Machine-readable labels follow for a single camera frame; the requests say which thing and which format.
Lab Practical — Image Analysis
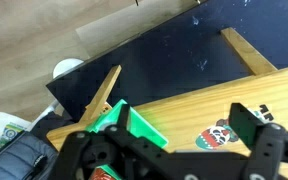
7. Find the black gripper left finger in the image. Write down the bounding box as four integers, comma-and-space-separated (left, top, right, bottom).
116, 103, 132, 132

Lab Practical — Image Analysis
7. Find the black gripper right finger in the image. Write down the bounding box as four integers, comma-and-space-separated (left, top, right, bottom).
229, 102, 265, 155

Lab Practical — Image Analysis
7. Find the green plastic hinged box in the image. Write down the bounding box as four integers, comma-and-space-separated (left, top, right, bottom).
84, 98, 169, 149

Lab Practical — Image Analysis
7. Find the black lettering sticker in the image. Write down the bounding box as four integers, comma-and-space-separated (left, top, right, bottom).
250, 104, 275, 123

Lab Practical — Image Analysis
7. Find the wooden table leg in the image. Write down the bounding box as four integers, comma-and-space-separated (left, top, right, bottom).
79, 64, 123, 124
220, 27, 278, 77

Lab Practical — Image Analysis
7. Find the black hooded garment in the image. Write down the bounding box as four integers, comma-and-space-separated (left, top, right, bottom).
27, 111, 76, 141

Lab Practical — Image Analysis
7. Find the dark blue rug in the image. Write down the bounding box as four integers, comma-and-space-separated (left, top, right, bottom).
45, 0, 288, 123

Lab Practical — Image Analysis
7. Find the blue grey puffer jacket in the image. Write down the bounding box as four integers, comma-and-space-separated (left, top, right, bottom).
0, 130, 60, 180

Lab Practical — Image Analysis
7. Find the white printed tote bag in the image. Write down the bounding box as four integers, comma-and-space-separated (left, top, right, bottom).
0, 111, 32, 162

